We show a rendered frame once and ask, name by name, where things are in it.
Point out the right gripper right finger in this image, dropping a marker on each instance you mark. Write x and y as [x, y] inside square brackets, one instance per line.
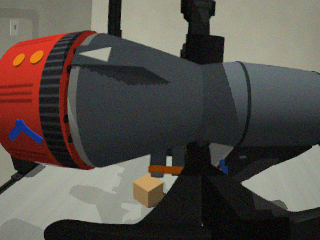
[233, 212]

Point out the tan cube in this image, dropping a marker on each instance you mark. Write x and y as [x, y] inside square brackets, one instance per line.
[148, 190]

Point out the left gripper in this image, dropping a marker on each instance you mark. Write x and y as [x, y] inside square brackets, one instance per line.
[197, 150]

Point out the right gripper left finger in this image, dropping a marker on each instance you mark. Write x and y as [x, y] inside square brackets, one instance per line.
[178, 216]

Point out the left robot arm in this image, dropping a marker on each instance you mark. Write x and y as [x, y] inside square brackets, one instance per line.
[199, 47]

